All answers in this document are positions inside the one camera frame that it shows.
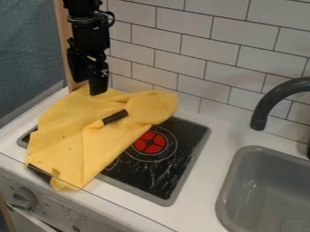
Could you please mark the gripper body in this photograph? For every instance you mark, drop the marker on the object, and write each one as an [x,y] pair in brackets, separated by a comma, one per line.
[82,53]

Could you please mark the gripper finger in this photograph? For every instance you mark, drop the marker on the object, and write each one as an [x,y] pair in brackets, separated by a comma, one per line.
[98,81]
[77,71]

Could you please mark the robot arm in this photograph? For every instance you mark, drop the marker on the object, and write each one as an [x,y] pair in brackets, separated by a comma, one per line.
[91,30]

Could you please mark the yellow cloth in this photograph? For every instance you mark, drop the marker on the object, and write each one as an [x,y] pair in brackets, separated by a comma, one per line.
[76,136]

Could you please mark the toy stove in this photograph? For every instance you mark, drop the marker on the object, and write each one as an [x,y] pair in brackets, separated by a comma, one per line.
[161,163]

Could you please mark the tap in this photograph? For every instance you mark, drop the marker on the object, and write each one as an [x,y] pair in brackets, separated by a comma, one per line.
[274,95]

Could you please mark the toy sink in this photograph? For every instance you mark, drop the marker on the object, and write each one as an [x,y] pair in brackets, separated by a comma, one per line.
[266,193]

